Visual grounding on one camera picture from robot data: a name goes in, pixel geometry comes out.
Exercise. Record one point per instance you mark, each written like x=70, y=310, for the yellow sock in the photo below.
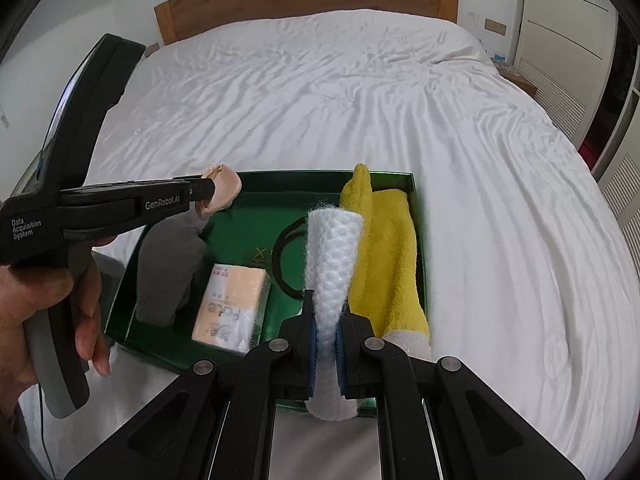
x=385, y=260

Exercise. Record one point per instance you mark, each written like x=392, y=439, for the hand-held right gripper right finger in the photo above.
x=341, y=355

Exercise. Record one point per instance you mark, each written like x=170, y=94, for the white wardrobe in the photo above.
x=565, y=10

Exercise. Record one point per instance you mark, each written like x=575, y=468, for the white bed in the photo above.
x=350, y=110

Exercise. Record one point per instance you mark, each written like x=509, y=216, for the tissue pack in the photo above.
x=230, y=305

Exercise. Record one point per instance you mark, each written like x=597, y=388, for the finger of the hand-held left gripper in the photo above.
x=170, y=202

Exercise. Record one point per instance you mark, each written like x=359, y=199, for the wall switch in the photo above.
x=152, y=48
x=495, y=26

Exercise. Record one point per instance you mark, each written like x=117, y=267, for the beige soft pad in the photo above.
x=225, y=185

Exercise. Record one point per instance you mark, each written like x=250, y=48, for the grey soft cylinder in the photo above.
x=170, y=270

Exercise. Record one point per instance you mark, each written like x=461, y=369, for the wooden nightstand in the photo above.
x=520, y=82

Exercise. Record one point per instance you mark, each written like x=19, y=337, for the white knit sock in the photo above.
x=332, y=260

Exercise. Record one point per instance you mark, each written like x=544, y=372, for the green tray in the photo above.
x=250, y=210

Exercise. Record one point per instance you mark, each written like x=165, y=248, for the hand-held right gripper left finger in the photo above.
x=312, y=355

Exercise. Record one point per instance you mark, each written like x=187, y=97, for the person's left hand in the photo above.
x=35, y=290

